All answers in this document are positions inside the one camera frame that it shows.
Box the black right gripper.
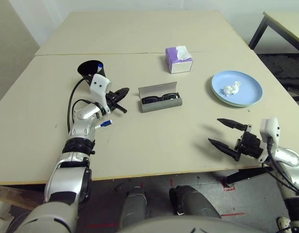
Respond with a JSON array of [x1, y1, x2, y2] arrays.
[[207, 118, 265, 162]]

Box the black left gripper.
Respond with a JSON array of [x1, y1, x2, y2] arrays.
[[104, 87, 130, 115]]

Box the thin blue-capped white marker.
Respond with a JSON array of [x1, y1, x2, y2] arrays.
[[95, 119, 114, 129]]

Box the black sunglasses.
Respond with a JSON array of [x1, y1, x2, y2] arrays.
[[141, 93, 181, 105]]

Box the grey glasses case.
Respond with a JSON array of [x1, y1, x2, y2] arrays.
[[138, 82, 183, 114]]

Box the white tissue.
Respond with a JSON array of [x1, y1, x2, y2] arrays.
[[223, 81, 242, 97], [176, 45, 192, 62]]

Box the blue plastic plate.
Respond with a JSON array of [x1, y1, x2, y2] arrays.
[[211, 70, 264, 106]]

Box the green plastic plate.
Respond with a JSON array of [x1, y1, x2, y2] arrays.
[[212, 89, 262, 108]]

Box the black table foot bar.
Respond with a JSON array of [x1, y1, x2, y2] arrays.
[[226, 166, 274, 186]]

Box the black plastic cup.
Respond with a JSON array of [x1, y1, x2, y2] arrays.
[[77, 60, 106, 82]]

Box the purple tissue box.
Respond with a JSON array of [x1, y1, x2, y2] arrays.
[[165, 46, 194, 74]]

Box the grey robot right leg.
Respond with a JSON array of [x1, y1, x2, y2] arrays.
[[169, 185, 220, 219]]

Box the grey robot leg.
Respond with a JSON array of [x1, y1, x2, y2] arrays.
[[169, 185, 220, 219], [120, 186, 148, 226]]

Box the white tissue in box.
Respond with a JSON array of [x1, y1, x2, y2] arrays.
[[176, 45, 192, 62]]

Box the grey robot torso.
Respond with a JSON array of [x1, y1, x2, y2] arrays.
[[120, 216, 262, 233]]

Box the grey robot left leg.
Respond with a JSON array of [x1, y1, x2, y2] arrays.
[[120, 186, 148, 226]]

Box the beige side table black legs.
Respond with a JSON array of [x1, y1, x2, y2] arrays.
[[248, 11, 299, 50]]

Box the brown wooden plank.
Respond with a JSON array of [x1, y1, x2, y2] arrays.
[[0, 185, 46, 212]]

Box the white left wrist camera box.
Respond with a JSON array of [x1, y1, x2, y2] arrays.
[[89, 74, 114, 115]]

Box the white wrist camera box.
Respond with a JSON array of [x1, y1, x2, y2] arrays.
[[89, 74, 114, 115], [259, 117, 282, 164]]

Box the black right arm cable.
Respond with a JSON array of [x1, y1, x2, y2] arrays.
[[265, 135, 299, 202]]

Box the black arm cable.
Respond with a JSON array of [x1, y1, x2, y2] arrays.
[[265, 135, 299, 202], [67, 75, 97, 136]]

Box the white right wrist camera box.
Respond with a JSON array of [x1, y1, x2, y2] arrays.
[[259, 117, 282, 164]]

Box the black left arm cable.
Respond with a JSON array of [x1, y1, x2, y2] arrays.
[[67, 75, 97, 136]]

